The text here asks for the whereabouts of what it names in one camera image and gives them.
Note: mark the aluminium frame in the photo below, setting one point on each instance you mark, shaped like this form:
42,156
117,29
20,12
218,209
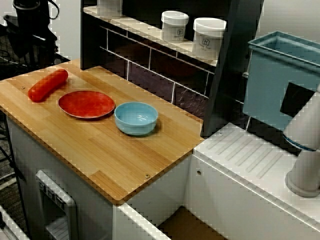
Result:
7,225

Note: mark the white plastic jar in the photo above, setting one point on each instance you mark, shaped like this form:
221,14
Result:
110,8

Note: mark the blue plastic bin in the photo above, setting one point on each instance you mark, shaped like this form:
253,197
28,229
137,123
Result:
265,87

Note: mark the grey toy faucet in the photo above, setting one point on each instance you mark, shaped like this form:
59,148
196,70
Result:
305,170

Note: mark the white toy kitchen cabinet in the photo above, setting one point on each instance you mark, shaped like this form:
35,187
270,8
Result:
25,155

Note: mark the black square sticker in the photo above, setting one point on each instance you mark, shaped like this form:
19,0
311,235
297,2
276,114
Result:
296,100

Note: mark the black tiled shelf unit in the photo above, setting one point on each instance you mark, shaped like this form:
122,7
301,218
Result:
232,75

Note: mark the light blue bowl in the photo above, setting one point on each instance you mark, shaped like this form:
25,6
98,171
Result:
135,120

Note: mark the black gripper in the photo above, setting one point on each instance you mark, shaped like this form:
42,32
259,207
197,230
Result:
27,22

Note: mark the white labelled lidded jar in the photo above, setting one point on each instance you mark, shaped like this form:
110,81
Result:
208,37
174,27

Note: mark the red round plate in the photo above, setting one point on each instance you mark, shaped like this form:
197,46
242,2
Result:
86,103

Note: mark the white toy sink unit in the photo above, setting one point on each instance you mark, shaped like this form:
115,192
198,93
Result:
225,200

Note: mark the red toy sausage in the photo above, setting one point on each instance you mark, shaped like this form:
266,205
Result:
47,83

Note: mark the white dishwasher door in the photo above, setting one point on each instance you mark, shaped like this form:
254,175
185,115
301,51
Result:
50,190

